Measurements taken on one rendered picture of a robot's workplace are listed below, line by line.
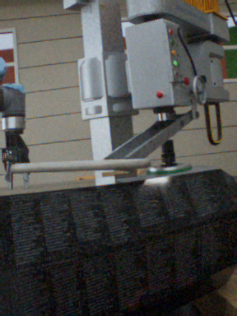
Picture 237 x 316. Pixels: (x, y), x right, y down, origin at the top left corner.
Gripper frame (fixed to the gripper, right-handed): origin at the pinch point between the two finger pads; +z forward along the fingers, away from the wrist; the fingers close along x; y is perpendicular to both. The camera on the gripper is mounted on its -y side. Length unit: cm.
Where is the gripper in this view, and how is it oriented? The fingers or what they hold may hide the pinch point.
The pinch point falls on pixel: (18, 186)
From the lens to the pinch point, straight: 151.4
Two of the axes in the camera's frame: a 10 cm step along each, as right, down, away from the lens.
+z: 0.6, 10.0, 0.0
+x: 10.0, -0.6, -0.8
